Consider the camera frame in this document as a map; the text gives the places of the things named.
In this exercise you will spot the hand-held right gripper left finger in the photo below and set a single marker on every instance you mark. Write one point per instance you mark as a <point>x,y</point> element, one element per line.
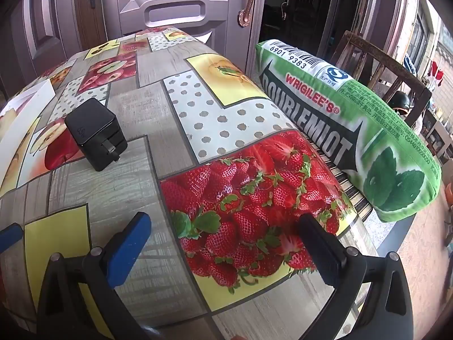
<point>130,244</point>

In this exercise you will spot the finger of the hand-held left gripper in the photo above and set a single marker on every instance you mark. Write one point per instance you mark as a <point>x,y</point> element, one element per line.
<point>10,238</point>

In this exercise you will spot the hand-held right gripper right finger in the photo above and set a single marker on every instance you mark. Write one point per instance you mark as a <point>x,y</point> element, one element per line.
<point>320,251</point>

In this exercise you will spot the white paper tray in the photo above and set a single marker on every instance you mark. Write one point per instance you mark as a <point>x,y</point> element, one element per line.
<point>24,120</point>

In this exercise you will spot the black charger box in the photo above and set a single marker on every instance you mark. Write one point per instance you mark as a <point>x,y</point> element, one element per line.
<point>92,127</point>

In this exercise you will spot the green gum package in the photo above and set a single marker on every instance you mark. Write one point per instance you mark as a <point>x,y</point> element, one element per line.
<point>354,131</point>

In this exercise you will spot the black helmet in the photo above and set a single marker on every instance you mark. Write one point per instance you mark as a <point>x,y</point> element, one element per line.
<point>403,101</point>

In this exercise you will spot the wooden chair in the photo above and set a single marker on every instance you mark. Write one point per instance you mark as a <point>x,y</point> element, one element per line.
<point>368,47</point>

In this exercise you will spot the red hanging cloth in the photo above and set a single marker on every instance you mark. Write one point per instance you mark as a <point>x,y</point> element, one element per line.
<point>437,74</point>

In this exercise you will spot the mauve panelled door leaf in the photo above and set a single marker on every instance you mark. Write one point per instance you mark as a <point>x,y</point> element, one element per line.
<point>46,17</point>

